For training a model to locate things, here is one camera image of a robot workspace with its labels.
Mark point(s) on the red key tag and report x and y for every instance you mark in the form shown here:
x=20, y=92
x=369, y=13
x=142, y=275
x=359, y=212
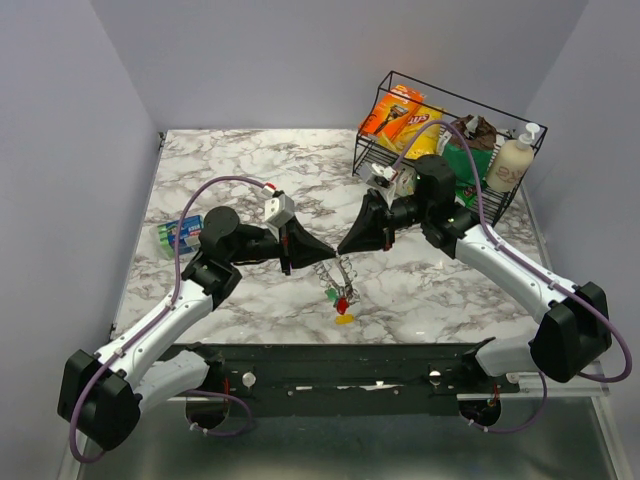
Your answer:
x=342, y=306

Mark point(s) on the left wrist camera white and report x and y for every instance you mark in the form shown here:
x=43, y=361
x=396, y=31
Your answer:
x=277, y=212

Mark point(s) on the yellow chips bag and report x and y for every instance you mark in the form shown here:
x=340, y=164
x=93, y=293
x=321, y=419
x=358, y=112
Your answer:
x=396, y=136

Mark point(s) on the green sponge pack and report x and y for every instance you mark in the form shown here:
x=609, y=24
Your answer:
x=169, y=238

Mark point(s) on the metal keyring holder with rings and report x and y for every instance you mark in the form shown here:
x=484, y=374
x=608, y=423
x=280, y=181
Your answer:
x=339, y=274

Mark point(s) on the black wire basket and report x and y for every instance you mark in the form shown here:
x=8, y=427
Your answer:
x=452, y=106

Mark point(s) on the yellow key tag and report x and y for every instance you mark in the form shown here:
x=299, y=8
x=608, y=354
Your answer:
x=344, y=319

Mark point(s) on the brown crumpled bag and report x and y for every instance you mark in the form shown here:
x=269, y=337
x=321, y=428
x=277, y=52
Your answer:
x=478, y=133

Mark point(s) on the cream lotion pump bottle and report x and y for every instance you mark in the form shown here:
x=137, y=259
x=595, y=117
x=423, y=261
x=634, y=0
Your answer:
x=512, y=160

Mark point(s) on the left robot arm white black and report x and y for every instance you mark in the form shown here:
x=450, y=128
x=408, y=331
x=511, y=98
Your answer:
x=99, y=396

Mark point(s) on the green key tag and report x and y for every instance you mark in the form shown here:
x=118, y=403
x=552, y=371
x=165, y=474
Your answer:
x=332, y=294

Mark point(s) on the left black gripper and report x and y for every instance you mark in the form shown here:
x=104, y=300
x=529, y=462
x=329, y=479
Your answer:
x=299, y=248

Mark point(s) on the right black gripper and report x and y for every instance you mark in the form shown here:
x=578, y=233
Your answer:
x=373, y=228

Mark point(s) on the dark green bag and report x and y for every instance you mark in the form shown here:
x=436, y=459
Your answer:
x=460, y=164

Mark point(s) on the aluminium frame rail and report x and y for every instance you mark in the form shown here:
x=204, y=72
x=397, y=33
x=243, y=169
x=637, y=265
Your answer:
x=190, y=375

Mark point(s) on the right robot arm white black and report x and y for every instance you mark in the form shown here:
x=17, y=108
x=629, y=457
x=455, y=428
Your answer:
x=569, y=335

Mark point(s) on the orange razor package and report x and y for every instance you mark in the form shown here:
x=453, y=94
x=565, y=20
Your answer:
x=391, y=113

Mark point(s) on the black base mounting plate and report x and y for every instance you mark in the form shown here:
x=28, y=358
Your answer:
x=344, y=361

